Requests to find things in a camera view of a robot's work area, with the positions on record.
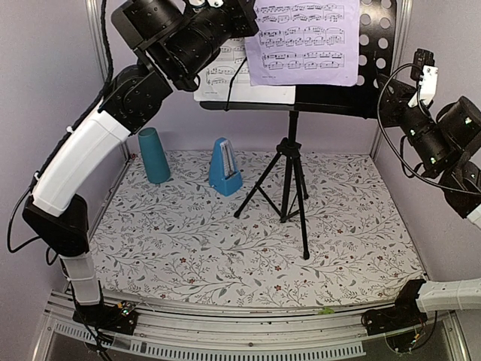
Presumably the purple sheet music page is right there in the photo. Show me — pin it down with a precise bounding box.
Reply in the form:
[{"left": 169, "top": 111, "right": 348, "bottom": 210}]
[{"left": 245, "top": 0, "right": 360, "bottom": 86}]

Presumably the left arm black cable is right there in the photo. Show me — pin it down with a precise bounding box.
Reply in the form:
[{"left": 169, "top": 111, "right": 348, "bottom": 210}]
[{"left": 98, "top": 0, "right": 114, "bottom": 87}]

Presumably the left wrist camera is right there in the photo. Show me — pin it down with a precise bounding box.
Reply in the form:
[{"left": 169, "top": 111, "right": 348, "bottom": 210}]
[{"left": 187, "top": 0, "right": 224, "bottom": 10}]

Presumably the sheet music booklet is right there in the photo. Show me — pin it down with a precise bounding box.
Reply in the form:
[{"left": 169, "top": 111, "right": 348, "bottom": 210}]
[{"left": 194, "top": 38, "right": 295, "bottom": 105}]

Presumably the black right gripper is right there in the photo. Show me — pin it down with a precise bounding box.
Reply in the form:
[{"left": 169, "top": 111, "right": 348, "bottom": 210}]
[{"left": 377, "top": 73, "right": 452, "bottom": 171}]

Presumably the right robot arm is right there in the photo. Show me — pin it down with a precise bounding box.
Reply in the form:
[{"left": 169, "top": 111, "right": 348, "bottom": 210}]
[{"left": 362, "top": 66, "right": 480, "bottom": 335}]

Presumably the blue metronome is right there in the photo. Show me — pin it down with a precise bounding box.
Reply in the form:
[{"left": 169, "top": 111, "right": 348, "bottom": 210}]
[{"left": 208, "top": 138, "right": 243, "bottom": 196}]

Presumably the aluminium frame post right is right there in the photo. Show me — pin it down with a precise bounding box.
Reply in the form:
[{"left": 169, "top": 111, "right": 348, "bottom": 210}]
[{"left": 370, "top": 0, "right": 414, "bottom": 159}]

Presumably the black music stand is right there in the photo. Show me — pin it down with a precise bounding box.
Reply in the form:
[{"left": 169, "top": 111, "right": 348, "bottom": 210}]
[{"left": 200, "top": 1, "right": 397, "bottom": 259}]

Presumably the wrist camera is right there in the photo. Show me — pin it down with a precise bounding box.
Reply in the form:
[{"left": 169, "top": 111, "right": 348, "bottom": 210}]
[
  {"left": 187, "top": 0, "right": 224, "bottom": 10},
  {"left": 408, "top": 48, "right": 438, "bottom": 108}
]

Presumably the teal ceramic vase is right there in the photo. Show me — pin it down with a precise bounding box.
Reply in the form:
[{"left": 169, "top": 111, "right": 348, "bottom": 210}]
[{"left": 138, "top": 127, "right": 171, "bottom": 184}]

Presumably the floral table mat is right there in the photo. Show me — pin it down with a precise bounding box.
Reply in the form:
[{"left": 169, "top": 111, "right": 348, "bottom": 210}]
[{"left": 91, "top": 151, "right": 424, "bottom": 308}]

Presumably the green tape piece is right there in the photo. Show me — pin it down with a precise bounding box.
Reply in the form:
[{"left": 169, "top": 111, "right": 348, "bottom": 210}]
[{"left": 318, "top": 308, "right": 335, "bottom": 315}]

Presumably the aluminium front rail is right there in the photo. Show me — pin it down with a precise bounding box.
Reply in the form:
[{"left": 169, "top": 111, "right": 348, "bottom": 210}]
[{"left": 32, "top": 291, "right": 473, "bottom": 360}]

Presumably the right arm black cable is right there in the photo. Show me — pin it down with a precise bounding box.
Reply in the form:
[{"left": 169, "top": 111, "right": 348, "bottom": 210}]
[{"left": 377, "top": 62, "right": 481, "bottom": 196}]

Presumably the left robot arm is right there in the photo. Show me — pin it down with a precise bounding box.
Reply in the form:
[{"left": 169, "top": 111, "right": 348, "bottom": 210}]
[{"left": 16, "top": 1, "right": 259, "bottom": 335}]

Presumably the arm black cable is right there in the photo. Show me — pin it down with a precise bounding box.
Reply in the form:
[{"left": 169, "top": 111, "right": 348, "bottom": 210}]
[
  {"left": 377, "top": 62, "right": 481, "bottom": 196},
  {"left": 98, "top": 0, "right": 114, "bottom": 87}
]

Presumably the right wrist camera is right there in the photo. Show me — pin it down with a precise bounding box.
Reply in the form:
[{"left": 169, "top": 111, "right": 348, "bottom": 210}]
[{"left": 408, "top": 48, "right": 438, "bottom": 108}]

